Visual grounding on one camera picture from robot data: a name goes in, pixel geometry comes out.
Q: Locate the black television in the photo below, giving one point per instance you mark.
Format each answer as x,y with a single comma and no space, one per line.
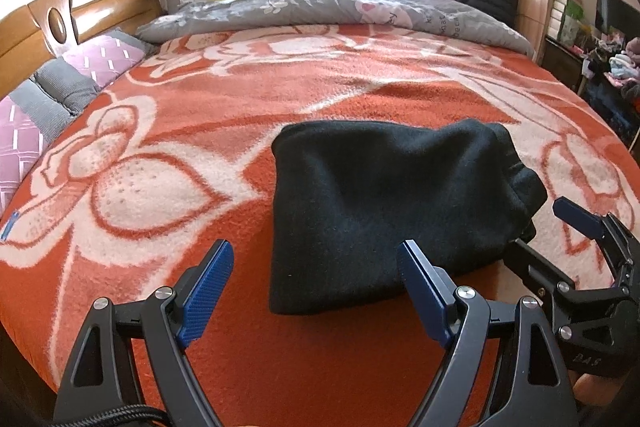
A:
617,14

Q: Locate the black pants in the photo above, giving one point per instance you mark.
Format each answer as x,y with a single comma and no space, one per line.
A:
375,207

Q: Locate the pile of clothes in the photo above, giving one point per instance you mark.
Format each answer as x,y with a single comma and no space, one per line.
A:
620,67

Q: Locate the person's right hand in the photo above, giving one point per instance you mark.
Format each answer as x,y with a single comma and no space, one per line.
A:
595,391

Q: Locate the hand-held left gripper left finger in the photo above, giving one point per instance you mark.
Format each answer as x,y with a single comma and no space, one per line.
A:
207,292

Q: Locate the wooden headboard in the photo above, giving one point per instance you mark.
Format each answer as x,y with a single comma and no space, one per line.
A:
30,37

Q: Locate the grey printed quilt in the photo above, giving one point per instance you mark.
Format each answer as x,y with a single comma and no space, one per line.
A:
300,14

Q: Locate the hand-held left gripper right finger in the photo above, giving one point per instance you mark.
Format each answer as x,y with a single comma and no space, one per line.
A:
425,294

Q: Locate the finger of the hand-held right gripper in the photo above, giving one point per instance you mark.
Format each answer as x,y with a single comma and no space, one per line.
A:
577,217
542,274

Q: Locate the pink and grey pillow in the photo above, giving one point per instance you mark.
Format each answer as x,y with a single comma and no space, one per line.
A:
20,142
102,59

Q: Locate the orange floral blanket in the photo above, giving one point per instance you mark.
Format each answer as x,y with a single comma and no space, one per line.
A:
200,122

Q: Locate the dark low cabinet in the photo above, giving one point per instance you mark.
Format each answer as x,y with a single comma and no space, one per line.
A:
605,107

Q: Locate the stack of boxes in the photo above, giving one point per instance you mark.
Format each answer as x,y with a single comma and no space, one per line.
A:
565,17

